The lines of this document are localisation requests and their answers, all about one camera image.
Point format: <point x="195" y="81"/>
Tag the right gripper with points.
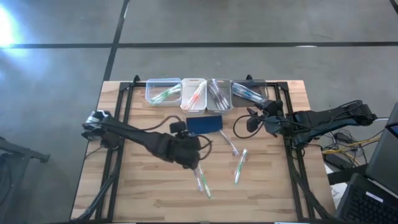
<point x="272" y="116"/>

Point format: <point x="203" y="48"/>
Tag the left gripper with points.
<point x="186" y="149"/>

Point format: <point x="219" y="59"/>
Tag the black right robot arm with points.
<point x="326" y="119"/>

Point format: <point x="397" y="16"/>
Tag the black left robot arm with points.
<point x="130" y="135"/>

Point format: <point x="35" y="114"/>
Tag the dark blue cloth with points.
<point x="206" y="124"/>

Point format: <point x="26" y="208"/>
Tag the dark grey plastic bin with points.
<point x="239" y="103"/>

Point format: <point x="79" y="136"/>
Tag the white plastic bin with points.
<point x="202" y="107"/>

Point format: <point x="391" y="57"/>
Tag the light grey plastic bin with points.
<point x="228" y="85"/>

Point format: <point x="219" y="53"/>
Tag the clear plastic bin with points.
<point x="150" y="84"/>

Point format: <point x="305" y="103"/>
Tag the small black power adapter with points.
<point x="343" y="137"/>

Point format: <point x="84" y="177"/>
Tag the black power brick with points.
<point x="337" y="161"/>

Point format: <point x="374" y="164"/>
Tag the white paper sheet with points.
<point x="337" y="191"/>

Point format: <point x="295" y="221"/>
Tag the black laptop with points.
<point x="367" y="205"/>

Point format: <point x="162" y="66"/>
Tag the black floor stand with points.
<point x="18" y="149"/>

